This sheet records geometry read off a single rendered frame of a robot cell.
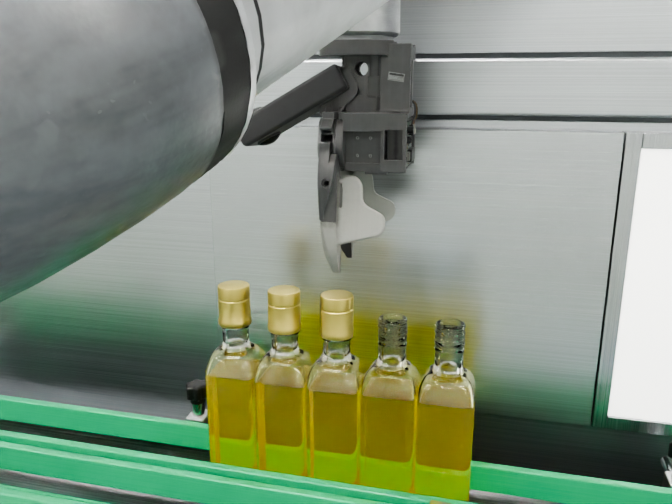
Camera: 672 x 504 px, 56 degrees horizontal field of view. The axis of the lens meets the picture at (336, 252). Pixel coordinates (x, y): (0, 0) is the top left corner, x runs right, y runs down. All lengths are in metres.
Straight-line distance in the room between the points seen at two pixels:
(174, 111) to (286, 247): 0.63
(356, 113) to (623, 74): 0.30
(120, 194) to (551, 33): 0.63
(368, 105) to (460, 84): 0.16
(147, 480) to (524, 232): 0.50
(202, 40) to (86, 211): 0.05
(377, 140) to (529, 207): 0.22
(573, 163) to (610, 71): 0.10
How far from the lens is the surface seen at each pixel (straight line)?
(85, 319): 0.99
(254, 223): 0.79
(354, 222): 0.59
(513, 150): 0.72
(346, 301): 0.64
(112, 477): 0.79
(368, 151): 0.59
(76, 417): 0.91
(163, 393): 0.98
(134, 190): 0.17
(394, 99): 0.59
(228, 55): 0.18
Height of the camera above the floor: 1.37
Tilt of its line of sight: 15 degrees down
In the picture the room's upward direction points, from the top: straight up
